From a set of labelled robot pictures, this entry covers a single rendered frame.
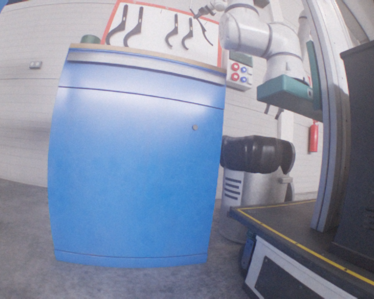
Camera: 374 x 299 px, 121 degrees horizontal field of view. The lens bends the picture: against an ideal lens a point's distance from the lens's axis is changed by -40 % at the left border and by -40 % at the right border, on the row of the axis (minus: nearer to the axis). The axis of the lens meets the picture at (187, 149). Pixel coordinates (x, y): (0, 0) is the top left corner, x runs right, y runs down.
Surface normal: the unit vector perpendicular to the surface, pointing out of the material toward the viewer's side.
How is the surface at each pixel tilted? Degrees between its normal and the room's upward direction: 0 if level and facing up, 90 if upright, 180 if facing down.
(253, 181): 93
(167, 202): 90
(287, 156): 92
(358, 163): 90
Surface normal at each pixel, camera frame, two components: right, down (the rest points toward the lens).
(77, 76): 0.32, 0.02
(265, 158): -0.47, 0.11
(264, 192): -0.12, 0.03
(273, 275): -0.96, -0.10
